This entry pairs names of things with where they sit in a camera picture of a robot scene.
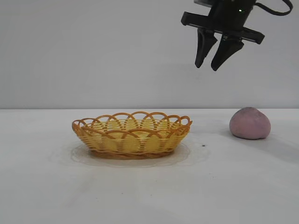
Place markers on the pink round bun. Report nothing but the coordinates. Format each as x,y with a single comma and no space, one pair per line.
251,124

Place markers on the yellow woven wicker basket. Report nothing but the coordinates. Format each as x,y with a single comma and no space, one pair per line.
130,142

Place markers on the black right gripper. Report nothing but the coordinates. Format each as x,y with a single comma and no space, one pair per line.
229,14

